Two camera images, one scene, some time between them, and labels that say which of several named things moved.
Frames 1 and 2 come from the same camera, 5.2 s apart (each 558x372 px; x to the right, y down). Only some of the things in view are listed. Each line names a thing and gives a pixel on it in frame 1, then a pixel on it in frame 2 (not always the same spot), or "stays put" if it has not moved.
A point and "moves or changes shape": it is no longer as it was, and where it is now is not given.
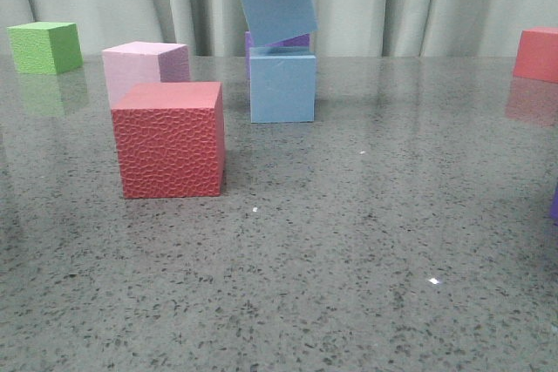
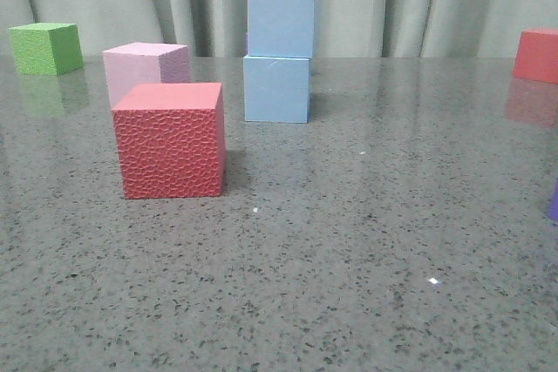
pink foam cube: x=142 y=62 stays put
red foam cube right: x=537 y=54 stays put
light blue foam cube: x=282 y=84 moves or changes shape
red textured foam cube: x=171 y=139 stays put
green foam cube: x=44 y=47 stays put
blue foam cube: x=277 y=0 moves or changes shape
